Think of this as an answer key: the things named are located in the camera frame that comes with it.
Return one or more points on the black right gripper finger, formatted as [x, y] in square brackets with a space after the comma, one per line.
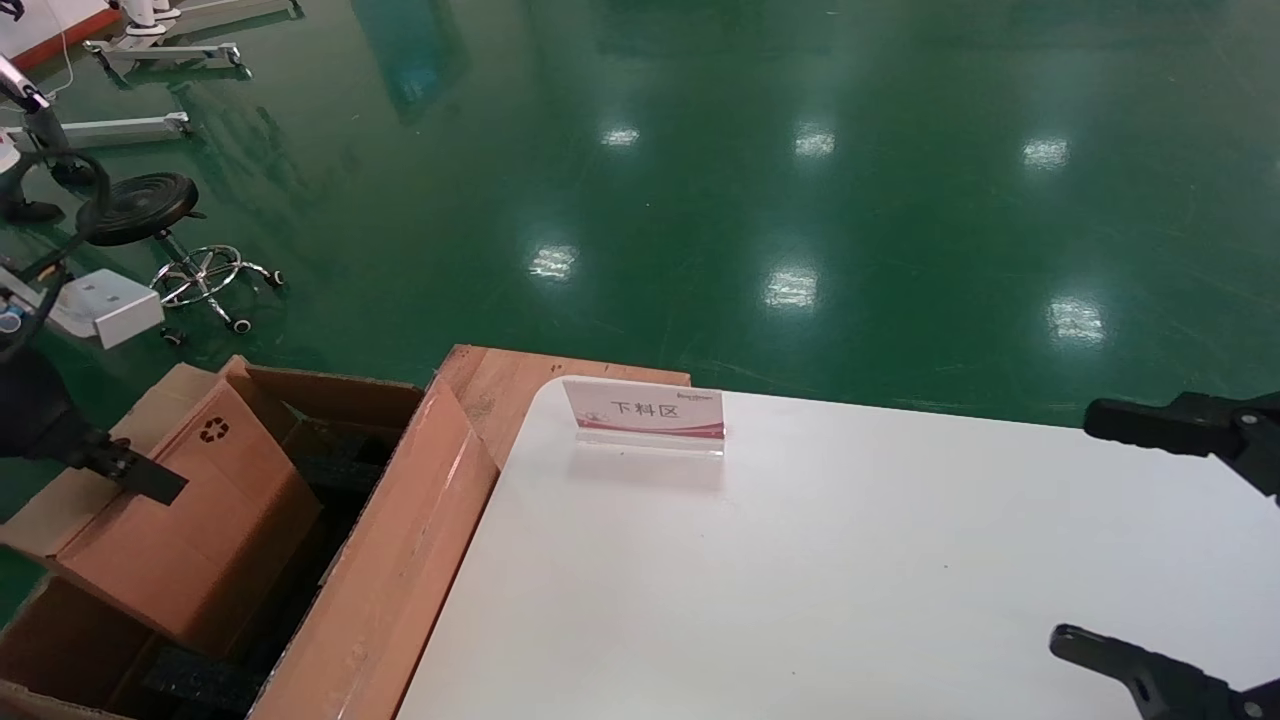
[1170, 685]
[1150, 425]

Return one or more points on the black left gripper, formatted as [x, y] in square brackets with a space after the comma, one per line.
[30, 410]

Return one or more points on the large open cardboard box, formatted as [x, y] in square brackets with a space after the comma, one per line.
[400, 560]

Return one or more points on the black foam block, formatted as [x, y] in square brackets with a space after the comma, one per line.
[200, 685]
[340, 465]

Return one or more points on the black round swivel stool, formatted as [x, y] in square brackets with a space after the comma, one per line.
[150, 205]

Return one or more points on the white floor stand bar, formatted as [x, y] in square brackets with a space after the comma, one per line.
[120, 128]

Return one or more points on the brown wooden board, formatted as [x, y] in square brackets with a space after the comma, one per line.
[500, 390]

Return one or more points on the white gantry stand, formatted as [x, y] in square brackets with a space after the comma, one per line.
[160, 52]

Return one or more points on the acrylic sign with red print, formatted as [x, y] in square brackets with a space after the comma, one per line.
[645, 410]

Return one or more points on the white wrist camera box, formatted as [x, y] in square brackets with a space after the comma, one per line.
[105, 305]

